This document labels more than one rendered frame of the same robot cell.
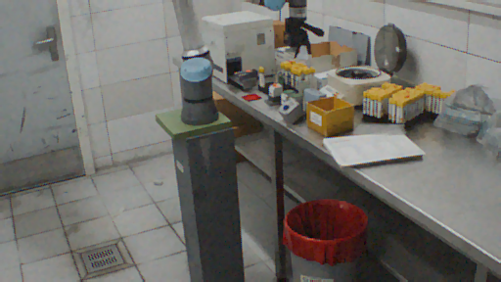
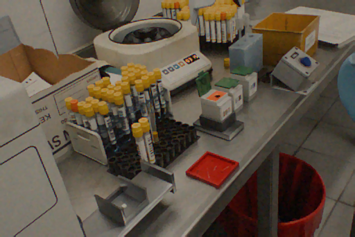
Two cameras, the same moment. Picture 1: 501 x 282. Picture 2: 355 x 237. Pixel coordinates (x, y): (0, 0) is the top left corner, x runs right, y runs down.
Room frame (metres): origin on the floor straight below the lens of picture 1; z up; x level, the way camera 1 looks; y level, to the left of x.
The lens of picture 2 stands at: (2.55, 0.40, 1.29)
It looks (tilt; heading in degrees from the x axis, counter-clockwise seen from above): 32 degrees down; 248
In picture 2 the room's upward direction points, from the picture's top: 9 degrees counter-clockwise
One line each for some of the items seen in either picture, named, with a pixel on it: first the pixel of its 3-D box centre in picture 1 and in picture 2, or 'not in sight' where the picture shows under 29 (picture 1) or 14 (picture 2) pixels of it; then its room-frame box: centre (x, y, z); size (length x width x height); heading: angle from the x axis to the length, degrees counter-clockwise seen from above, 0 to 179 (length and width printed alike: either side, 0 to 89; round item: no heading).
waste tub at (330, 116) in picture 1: (330, 116); (285, 39); (1.91, -0.32, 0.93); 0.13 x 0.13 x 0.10; 27
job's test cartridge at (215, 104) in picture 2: (276, 92); (216, 109); (2.24, -0.13, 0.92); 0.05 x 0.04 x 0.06; 113
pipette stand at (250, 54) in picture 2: (315, 103); (246, 59); (2.06, -0.28, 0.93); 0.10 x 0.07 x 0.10; 27
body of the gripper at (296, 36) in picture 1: (296, 31); not in sight; (2.14, -0.22, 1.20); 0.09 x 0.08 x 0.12; 108
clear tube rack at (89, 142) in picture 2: (296, 82); (123, 118); (2.40, -0.24, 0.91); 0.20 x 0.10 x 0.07; 25
